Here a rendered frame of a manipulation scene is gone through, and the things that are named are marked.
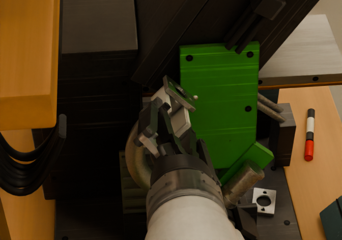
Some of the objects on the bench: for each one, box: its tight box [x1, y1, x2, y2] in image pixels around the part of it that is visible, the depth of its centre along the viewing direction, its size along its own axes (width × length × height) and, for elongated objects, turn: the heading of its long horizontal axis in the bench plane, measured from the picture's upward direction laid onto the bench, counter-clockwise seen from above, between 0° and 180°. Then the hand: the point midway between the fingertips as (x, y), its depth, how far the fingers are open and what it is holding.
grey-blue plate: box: [256, 89, 279, 138], centre depth 139 cm, size 10×2×14 cm, turn 95°
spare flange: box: [252, 188, 276, 217], centre depth 132 cm, size 6×4×1 cm
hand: (170, 111), depth 104 cm, fingers closed on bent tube, 3 cm apart
